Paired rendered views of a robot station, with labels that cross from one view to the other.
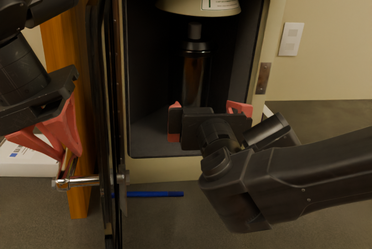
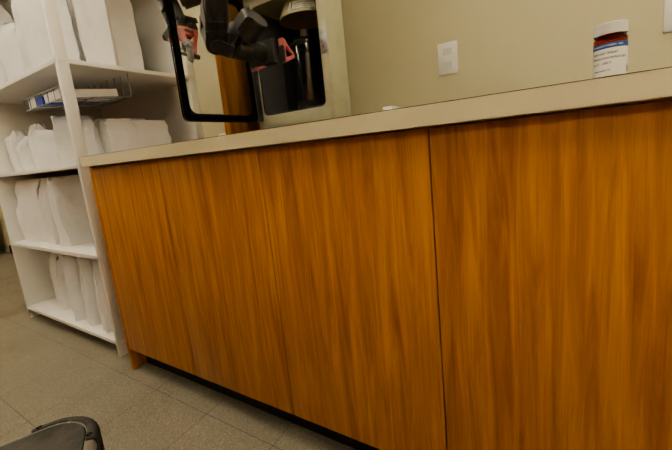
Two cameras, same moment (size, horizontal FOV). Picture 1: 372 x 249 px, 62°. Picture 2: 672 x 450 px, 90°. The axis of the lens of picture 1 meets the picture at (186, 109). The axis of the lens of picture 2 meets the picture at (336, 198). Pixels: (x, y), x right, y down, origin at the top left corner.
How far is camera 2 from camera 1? 106 cm
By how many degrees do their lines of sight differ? 44
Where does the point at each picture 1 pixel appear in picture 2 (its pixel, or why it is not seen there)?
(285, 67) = (451, 86)
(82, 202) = (230, 127)
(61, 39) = not seen: hidden behind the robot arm
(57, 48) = not seen: hidden behind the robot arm
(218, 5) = (296, 6)
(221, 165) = not seen: hidden behind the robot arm
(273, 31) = (321, 7)
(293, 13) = (443, 34)
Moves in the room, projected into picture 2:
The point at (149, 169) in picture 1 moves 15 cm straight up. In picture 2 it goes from (276, 123) to (270, 79)
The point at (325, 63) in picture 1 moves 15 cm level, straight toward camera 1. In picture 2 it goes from (494, 74) to (462, 75)
